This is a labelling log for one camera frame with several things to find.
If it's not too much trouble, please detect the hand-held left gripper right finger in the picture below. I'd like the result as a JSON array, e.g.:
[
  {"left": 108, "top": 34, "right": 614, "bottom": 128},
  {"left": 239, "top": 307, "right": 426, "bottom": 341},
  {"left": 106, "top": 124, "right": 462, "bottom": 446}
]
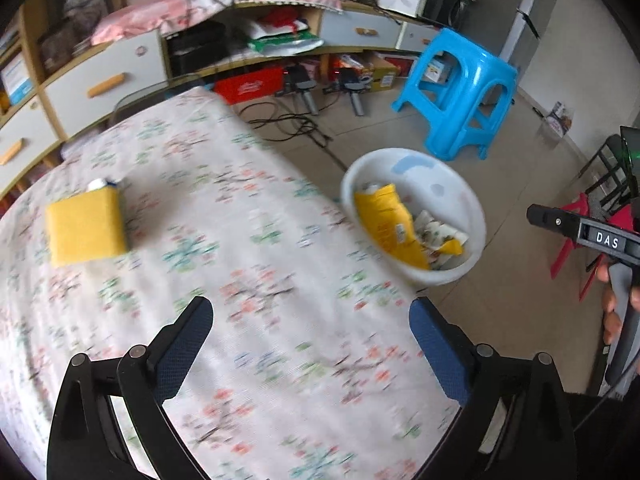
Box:
[{"left": 408, "top": 296, "right": 576, "bottom": 480}]

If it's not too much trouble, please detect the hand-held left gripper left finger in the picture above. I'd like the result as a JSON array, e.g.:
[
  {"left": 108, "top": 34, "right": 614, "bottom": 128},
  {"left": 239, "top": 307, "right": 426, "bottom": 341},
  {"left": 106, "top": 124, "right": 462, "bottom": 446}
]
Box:
[{"left": 46, "top": 296, "right": 215, "bottom": 480}]

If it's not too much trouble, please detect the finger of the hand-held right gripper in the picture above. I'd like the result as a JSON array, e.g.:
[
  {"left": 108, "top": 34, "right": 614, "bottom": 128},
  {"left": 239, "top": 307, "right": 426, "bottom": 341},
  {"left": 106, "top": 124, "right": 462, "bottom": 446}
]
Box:
[{"left": 526, "top": 204, "right": 582, "bottom": 235}]

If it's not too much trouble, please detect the white green printed packet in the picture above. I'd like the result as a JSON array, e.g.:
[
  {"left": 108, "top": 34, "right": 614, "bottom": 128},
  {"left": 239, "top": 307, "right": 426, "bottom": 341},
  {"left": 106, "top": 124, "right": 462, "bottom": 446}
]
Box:
[{"left": 412, "top": 210, "right": 468, "bottom": 266}]

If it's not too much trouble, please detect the white plastic basin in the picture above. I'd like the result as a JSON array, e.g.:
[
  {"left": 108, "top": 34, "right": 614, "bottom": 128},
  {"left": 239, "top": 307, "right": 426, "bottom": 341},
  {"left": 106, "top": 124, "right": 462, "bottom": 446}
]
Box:
[{"left": 340, "top": 147, "right": 487, "bottom": 287}]

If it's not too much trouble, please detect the yellow wrapper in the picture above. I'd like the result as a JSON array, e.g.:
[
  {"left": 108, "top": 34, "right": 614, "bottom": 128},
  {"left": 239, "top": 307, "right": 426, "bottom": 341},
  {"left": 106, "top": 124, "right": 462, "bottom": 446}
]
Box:
[{"left": 354, "top": 183, "right": 463, "bottom": 272}]

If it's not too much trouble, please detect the person's right hand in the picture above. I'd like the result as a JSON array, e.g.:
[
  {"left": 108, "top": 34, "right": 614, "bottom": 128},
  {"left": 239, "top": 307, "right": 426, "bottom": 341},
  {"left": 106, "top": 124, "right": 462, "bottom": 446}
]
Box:
[{"left": 595, "top": 262, "right": 625, "bottom": 347}]

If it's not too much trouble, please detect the red plastic chair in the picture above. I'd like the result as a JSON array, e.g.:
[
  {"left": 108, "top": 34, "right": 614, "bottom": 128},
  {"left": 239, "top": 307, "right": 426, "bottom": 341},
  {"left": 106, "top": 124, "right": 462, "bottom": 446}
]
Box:
[{"left": 550, "top": 192, "right": 640, "bottom": 303}]

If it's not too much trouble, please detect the floral tablecloth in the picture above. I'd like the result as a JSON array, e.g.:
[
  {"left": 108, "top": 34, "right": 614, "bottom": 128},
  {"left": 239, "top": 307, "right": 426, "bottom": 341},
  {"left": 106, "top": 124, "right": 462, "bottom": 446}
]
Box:
[{"left": 0, "top": 87, "right": 466, "bottom": 480}]

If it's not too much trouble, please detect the yellow sponge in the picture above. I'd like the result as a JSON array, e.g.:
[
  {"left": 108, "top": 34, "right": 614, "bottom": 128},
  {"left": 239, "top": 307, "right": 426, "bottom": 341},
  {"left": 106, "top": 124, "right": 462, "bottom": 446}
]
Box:
[{"left": 44, "top": 187, "right": 130, "bottom": 268}]

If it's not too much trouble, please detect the blue plastic stool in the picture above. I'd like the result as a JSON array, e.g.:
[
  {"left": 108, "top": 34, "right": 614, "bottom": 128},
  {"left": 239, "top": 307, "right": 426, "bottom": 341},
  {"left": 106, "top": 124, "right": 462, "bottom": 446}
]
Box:
[{"left": 391, "top": 27, "right": 518, "bottom": 162}]

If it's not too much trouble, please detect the person's dark clothing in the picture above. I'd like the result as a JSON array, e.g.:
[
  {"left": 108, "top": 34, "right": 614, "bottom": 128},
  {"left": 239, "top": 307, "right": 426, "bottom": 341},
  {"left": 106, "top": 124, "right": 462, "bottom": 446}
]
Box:
[{"left": 565, "top": 370, "right": 640, "bottom": 480}]

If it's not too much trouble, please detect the brown cardboard box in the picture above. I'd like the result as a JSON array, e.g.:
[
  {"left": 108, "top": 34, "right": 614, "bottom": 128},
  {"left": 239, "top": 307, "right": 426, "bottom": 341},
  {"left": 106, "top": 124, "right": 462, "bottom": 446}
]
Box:
[{"left": 370, "top": 52, "right": 416, "bottom": 92}]

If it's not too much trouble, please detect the grey refrigerator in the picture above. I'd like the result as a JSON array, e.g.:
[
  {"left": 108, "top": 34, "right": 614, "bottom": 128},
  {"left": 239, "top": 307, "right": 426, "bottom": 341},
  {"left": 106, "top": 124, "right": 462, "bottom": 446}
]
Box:
[{"left": 465, "top": 0, "right": 566, "bottom": 91}]

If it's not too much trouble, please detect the black speaker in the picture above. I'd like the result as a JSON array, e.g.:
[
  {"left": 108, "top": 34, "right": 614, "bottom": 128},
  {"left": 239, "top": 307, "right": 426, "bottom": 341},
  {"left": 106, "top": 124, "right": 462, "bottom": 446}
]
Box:
[{"left": 425, "top": 0, "right": 471, "bottom": 31}]

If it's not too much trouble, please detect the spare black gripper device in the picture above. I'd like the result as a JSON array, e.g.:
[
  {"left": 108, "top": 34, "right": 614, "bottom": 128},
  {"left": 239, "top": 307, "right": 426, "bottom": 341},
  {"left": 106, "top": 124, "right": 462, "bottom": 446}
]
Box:
[
  {"left": 322, "top": 66, "right": 373, "bottom": 117},
  {"left": 274, "top": 65, "right": 321, "bottom": 116}
]

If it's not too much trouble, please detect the red box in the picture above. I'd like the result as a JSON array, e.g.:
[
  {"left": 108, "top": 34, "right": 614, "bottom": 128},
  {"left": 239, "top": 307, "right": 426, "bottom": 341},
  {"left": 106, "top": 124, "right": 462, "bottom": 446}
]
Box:
[{"left": 215, "top": 66, "right": 287, "bottom": 105}]

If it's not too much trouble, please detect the white drawer cabinet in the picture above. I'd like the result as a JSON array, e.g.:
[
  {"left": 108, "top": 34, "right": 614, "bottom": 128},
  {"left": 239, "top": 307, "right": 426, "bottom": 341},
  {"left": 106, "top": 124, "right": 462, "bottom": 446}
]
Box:
[{"left": 0, "top": 0, "right": 451, "bottom": 201}]

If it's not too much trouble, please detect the black appliance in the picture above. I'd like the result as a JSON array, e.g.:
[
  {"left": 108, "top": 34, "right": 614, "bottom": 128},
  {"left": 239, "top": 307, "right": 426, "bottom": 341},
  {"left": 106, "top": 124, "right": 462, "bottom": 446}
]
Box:
[{"left": 165, "top": 20, "right": 236, "bottom": 78}]

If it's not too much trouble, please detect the pile of colourful bags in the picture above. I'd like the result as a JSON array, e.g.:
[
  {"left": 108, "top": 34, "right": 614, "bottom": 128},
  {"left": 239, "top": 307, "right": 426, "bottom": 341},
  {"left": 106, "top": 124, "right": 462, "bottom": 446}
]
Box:
[{"left": 247, "top": 7, "right": 326, "bottom": 56}]

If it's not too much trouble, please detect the pink floral cloth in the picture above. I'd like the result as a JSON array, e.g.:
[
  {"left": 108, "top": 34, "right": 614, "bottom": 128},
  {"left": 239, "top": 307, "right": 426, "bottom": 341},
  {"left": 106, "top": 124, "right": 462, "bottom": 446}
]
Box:
[{"left": 90, "top": 0, "right": 346, "bottom": 46}]

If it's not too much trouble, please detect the black floor cable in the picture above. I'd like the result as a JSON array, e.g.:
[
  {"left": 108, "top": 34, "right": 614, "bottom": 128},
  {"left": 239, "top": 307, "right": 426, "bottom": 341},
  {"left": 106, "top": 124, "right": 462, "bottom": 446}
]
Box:
[{"left": 240, "top": 102, "right": 351, "bottom": 171}]

